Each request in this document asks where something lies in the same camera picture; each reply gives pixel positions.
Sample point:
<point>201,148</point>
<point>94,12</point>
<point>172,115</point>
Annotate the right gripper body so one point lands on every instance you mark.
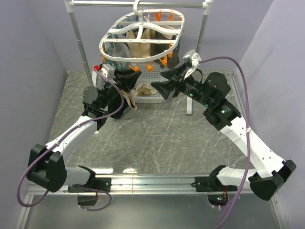
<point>192,89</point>

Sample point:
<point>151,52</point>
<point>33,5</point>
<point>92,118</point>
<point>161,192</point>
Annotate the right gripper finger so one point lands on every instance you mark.
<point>169,74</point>
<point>165,88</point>

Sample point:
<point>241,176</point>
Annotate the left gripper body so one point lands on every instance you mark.
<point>109,91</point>

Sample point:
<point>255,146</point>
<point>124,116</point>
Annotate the black underwear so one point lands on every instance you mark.
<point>128,100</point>

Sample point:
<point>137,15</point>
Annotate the white clip hanger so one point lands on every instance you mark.
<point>167,60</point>

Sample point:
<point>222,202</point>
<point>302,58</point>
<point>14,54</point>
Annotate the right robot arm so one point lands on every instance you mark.
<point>270,171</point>

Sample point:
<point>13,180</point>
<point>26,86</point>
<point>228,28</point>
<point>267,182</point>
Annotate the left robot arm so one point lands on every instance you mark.
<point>47,164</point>

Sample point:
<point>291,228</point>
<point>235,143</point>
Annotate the beige underwear in basket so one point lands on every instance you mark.
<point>144,90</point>

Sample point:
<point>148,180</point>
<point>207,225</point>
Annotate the striped grey hanging underwear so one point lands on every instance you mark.
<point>115,50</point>

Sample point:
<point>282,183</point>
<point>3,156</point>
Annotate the beige hanging underwear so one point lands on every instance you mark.
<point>142,50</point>

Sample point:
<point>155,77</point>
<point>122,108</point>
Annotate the white plastic basket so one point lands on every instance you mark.
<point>146,78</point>

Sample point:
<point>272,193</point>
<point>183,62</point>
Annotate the white clothes rack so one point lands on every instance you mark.
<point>78,45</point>

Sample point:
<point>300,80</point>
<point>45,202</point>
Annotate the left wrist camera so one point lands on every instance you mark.
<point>107,71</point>

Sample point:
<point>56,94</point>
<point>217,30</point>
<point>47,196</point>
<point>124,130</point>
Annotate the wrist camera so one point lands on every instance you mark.
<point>191,59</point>
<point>107,71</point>

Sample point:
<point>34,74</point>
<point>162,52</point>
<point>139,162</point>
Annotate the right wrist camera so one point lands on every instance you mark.
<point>191,59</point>

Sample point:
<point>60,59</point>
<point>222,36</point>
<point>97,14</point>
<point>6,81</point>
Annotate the aluminium rail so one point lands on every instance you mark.
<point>152,183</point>

